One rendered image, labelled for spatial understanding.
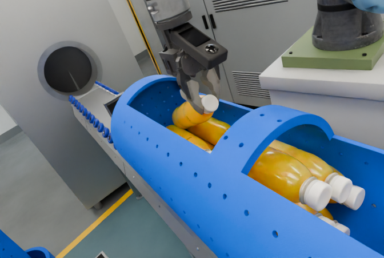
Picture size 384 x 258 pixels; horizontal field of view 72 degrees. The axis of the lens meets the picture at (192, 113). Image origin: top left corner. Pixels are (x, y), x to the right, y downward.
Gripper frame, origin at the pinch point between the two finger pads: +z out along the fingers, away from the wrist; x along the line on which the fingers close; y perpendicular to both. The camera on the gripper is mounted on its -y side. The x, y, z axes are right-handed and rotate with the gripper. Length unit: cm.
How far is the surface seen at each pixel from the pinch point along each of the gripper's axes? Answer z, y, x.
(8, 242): 34, 56, 65
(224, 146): -4.4, -18.3, 10.9
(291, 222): -2.5, -31.8, 14.2
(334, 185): 6.0, -28.6, 1.4
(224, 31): 34, 136, -118
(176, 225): 30.1, 7.1, 18.4
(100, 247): 118, 116, 55
